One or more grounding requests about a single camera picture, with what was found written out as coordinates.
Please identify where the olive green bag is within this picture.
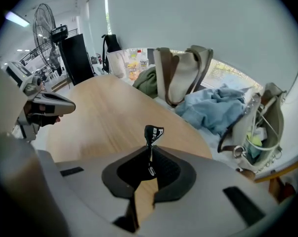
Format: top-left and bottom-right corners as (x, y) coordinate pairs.
(132, 65), (159, 100)

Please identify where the person's left hand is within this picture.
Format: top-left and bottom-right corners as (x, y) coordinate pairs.
(23, 102), (63, 128)

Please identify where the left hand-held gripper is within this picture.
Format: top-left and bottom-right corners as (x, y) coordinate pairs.
(5, 60), (77, 142)

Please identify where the long light fixture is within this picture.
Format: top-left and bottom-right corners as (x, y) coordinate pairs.
(4, 10), (31, 28)

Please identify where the pale pink tote bag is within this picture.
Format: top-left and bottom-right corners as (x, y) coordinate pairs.
(106, 49), (129, 79)

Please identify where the black pedestal fan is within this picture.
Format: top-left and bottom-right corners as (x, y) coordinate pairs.
(32, 3), (77, 86)

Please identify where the beige canvas tote bag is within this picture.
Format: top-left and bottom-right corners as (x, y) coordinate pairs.
(153, 45), (213, 108)

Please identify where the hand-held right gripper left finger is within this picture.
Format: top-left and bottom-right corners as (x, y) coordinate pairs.
(37, 146), (152, 237)

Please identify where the black backpack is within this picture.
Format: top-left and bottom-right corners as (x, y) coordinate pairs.
(101, 34), (122, 74)

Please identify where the small black box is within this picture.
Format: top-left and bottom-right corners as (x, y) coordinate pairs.
(143, 124), (165, 180)

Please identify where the orange juice bottle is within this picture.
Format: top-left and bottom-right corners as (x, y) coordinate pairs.
(128, 48), (142, 80)

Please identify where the light blue clothing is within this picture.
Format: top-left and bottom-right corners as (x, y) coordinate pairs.
(174, 84), (253, 137)

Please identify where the black cabinet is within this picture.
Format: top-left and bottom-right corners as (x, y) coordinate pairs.
(61, 33), (95, 86)

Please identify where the cream chain handbag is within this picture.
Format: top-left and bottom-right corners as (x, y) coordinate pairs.
(217, 82), (287, 174)

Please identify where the brown plush charm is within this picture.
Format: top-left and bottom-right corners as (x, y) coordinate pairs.
(241, 168), (255, 181)

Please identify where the wooden coffee table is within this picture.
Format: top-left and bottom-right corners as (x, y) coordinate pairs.
(46, 75), (213, 229)

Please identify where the narrow grey roller blind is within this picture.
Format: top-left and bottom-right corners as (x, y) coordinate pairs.
(86, 0), (107, 56)

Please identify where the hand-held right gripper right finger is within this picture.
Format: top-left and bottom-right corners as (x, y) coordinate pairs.
(138, 146), (282, 237)

